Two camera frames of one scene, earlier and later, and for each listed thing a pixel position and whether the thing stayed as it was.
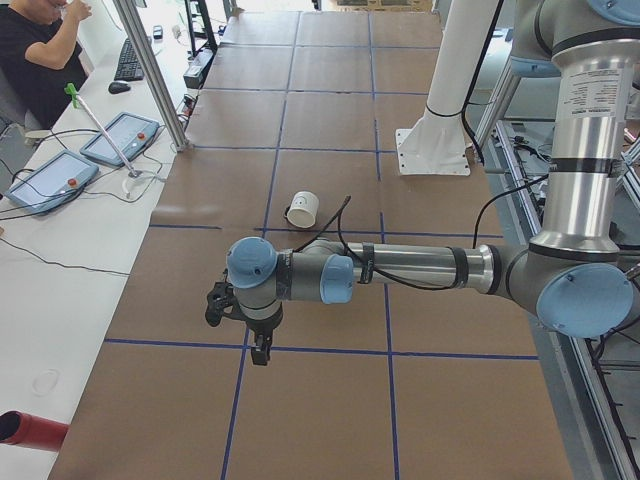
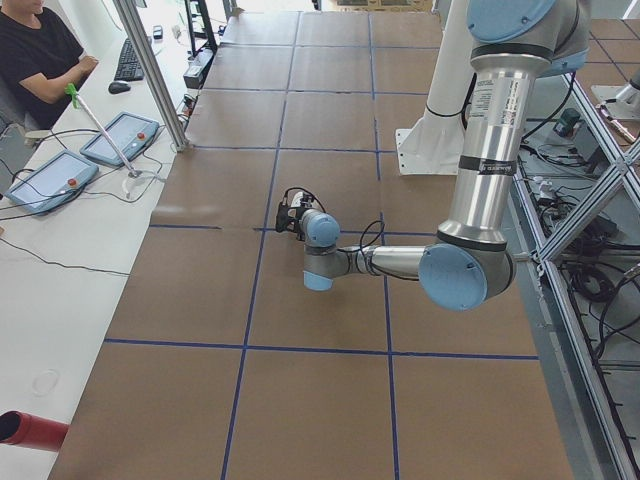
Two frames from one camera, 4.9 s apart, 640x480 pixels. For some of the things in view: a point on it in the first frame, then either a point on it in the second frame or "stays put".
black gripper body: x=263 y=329 to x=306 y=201
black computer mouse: x=118 y=87 stays put
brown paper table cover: x=300 y=141 stays put
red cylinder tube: x=33 y=431 stays put
